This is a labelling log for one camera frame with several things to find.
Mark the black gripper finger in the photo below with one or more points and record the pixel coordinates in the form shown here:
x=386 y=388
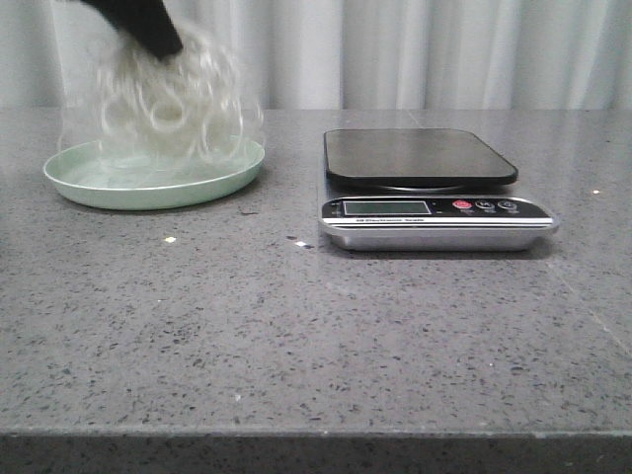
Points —
x=146 y=21

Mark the white vermicelli noodle bundle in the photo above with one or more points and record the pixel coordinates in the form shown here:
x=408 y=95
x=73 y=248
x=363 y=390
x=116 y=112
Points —
x=194 y=104

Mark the light green round plate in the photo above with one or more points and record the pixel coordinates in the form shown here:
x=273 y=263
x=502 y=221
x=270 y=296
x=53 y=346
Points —
x=84 y=175

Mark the white pleated curtain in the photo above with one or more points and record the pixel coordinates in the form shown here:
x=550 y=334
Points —
x=439 y=55

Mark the black silver kitchen scale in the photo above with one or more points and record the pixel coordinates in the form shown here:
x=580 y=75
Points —
x=423 y=189

